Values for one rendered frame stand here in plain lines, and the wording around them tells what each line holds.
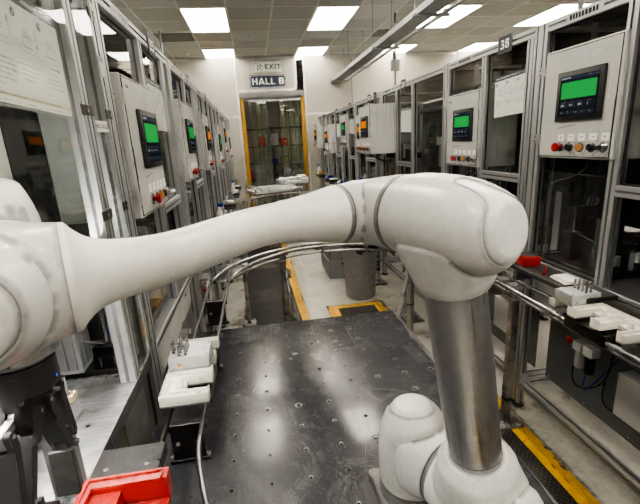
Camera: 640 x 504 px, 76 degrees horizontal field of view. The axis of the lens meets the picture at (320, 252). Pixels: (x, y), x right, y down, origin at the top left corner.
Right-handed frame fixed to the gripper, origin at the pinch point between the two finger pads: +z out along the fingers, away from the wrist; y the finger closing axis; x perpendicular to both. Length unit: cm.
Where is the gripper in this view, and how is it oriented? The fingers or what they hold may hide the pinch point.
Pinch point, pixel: (52, 502)
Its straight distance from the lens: 71.3
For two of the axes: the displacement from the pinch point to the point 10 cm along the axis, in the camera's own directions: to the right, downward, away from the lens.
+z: 0.6, 9.7, 2.2
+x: 9.8, -1.0, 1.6
